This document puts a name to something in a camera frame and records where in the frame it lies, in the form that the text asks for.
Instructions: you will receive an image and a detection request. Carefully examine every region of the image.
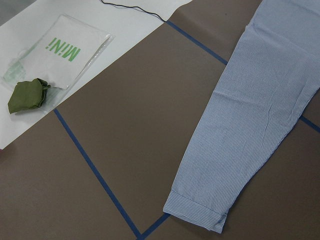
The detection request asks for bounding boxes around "light blue striped shirt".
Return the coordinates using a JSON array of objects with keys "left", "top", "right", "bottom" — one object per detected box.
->
[{"left": 163, "top": 0, "right": 320, "bottom": 233}]

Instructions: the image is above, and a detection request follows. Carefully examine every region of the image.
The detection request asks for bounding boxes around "clear plastic bag MINI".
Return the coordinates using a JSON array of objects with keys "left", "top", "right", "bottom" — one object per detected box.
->
[{"left": 0, "top": 14, "right": 114, "bottom": 112}]

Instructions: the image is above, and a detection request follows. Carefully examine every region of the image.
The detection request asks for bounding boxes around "green fabric pouch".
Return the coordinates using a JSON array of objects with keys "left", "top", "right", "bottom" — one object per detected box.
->
[{"left": 7, "top": 78, "right": 51, "bottom": 114}]

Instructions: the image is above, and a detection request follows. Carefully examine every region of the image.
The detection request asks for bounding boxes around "thin black table cable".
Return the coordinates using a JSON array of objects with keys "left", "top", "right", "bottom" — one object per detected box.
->
[{"left": 99, "top": 0, "right": 167, "bottom": 23}]

